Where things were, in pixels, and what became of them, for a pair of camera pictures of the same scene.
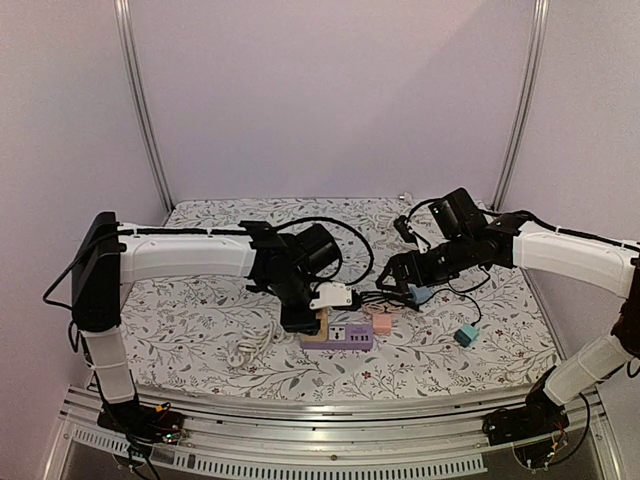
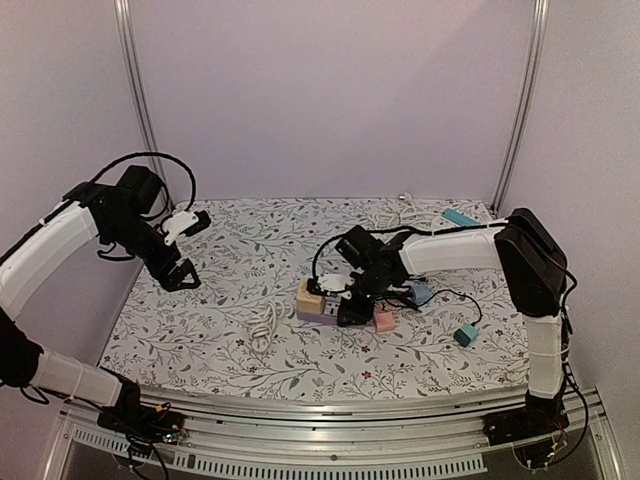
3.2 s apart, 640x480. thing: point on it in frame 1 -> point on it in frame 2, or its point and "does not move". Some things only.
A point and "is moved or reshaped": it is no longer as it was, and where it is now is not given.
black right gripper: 406,267 -> 361,298
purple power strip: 344,337 -> 329,315
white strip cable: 254,340 is moved or reshaped
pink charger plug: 382,323 does not move
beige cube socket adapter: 321,314 is moved or reshaped
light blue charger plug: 420,294 does not move
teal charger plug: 466,335 does not move
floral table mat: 311,321 does not move
